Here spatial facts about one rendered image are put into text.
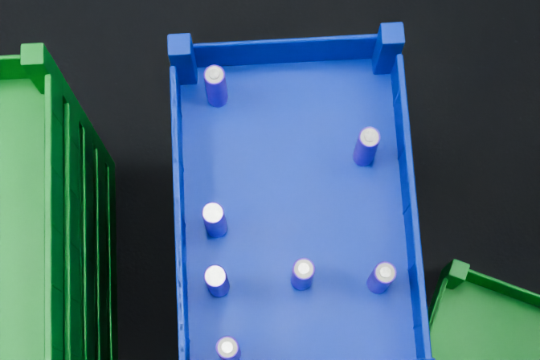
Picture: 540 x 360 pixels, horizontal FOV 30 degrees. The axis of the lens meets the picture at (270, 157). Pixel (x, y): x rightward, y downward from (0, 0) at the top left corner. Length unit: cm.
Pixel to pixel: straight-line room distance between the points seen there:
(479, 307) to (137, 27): 54
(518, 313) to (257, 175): 45
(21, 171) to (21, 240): 6
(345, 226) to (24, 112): 31
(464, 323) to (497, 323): 4
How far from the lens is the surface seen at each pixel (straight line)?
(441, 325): 121
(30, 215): 91
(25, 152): 93
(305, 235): 88
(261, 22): 129
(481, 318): 122
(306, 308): 87
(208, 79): 86
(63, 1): 133
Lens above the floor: 119
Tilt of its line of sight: 75 degrees down
